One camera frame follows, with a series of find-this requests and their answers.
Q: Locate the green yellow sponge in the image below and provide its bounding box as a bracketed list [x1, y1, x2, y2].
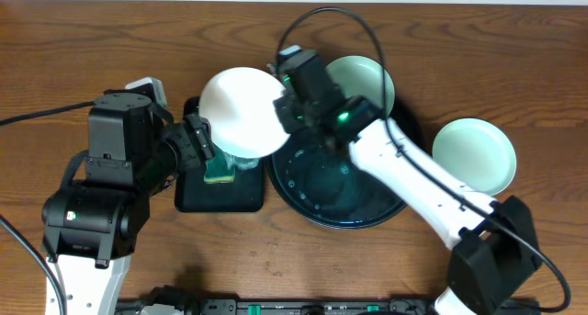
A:
[203, 146, 236, 184]

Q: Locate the white plate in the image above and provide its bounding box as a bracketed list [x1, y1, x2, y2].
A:
[198, 67, 289, 159]

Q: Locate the mint plate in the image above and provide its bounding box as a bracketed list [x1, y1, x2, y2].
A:
[326, 55, 395, 115]
[432, 118, 517, 196]

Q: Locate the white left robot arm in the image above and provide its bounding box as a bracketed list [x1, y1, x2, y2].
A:
[42, 114, 214, 314]

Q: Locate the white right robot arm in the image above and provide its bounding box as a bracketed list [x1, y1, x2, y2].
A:
[275, 96, 546, 314]

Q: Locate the black rectangular tray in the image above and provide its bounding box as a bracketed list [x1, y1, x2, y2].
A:
[174, 96, 267, 214]

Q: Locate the black round tray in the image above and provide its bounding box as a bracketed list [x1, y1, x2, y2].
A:
[266, 129, 406, 230]

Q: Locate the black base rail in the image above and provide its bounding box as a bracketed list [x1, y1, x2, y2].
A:
[114, 287, 541, 315]

